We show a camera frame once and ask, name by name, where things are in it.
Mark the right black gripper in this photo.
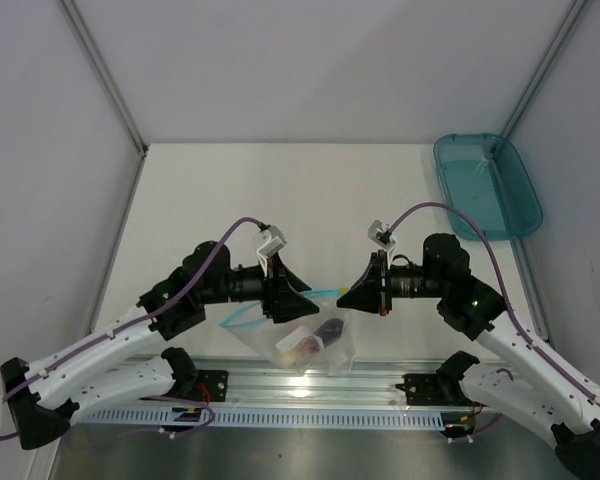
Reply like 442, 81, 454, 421
337, 250, 447, 317

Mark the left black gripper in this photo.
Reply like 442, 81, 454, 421
200, 252, 319, 322

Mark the pink egg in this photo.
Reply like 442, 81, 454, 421
299, 337, 324, 359

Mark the purple eggplant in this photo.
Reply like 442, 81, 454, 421
314, 318, 345, 348

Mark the clear zip top bag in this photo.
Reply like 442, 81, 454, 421
220, 288, 356, 375

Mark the cream white egg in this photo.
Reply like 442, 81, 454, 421
279, 351, 303, 369

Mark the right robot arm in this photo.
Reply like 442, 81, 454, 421
337, 233, 600, 479

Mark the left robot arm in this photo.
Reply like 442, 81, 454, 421
0, 241, 319, 450

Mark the teal plastic bin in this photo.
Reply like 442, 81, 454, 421
433, 133, 544, 241

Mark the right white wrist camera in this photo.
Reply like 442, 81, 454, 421
367, 220, 397, 263

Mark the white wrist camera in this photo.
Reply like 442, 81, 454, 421
367, 220, 397, 263
253, 225, 287, 275

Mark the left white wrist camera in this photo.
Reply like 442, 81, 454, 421
253, 225, 287, 275

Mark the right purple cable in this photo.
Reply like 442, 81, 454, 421
379, 201, 600, 446

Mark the purple cable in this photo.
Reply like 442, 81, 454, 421
0, 217, 271, 444
379, 201, 600, 446

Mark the aluminium rail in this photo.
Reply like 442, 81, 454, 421
47, 354, 556, 406

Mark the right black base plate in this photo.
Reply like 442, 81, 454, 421
395, 373, 471, 407

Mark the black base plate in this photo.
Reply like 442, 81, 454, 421
165, 370, 229, 403
395, 373, 471, 407

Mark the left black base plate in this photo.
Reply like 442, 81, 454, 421
165, 370, 229, 403

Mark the white slotted cable duct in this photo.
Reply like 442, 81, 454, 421
80, 404, 445, 431

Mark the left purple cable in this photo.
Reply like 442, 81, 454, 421
0, 217, 271, 444

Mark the right aluminium frame post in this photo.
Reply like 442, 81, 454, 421
500, 0, 594, 139

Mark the aluminium frame post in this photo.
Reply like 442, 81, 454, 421
56, 0, 148, 157
500, 0, 594, 139

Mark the left aluminium frame post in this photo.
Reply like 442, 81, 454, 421
56, 0, 148, 157

